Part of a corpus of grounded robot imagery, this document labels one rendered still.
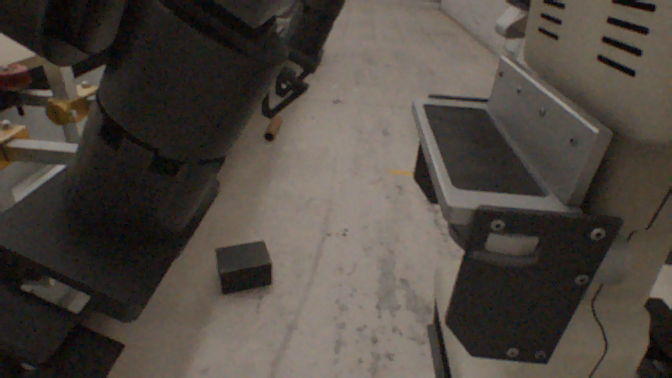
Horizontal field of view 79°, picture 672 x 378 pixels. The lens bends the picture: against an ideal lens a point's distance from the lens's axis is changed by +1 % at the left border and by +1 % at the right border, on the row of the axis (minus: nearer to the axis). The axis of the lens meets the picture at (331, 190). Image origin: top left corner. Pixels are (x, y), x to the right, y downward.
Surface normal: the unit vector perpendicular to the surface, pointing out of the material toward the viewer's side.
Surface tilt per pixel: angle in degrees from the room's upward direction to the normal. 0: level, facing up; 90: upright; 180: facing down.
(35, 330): 31
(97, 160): 80
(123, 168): 90
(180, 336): 0
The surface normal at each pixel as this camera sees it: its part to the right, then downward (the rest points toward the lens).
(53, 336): 0.56, -0.67
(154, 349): 0.07, -0.85
